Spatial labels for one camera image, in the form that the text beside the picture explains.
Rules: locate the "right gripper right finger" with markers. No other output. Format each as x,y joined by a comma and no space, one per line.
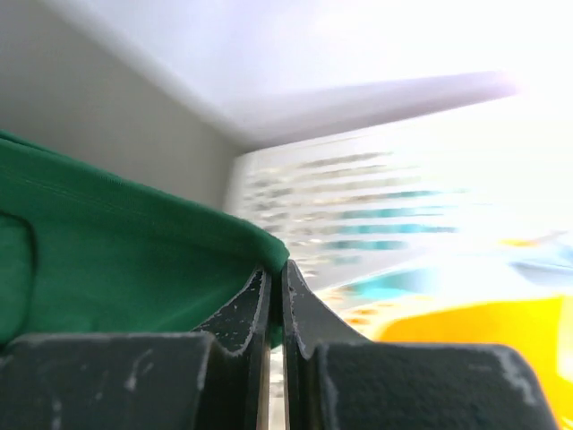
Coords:
335,378

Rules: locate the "white perforated file organizer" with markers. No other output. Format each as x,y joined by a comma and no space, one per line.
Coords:
303,192

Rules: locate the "orange plastic folder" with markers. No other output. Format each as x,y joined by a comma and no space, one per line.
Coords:
540,329

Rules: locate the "green t shirt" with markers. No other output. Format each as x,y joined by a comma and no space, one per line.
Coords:
84,251

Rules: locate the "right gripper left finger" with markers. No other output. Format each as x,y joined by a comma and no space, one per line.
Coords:
214,377

